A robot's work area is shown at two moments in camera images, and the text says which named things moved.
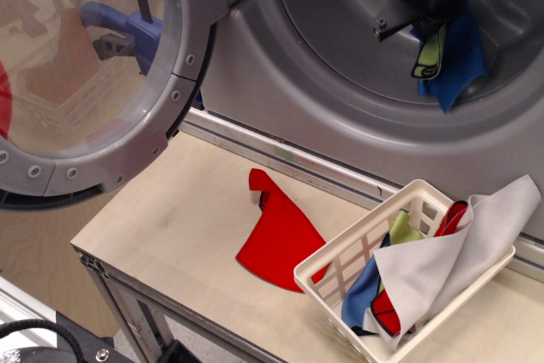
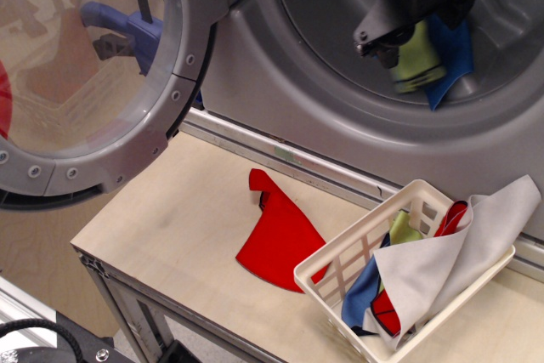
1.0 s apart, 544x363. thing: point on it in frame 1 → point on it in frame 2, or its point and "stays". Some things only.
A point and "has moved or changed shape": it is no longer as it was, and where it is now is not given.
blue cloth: x=463 y=59 has moved or changed shape
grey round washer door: x=102 y=61 stays
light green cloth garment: x=429 y=60 has moved or changed shape
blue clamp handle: x=144 y=36 stays
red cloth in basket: x=382 y=306 stays
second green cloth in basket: x=401 y=230 stays
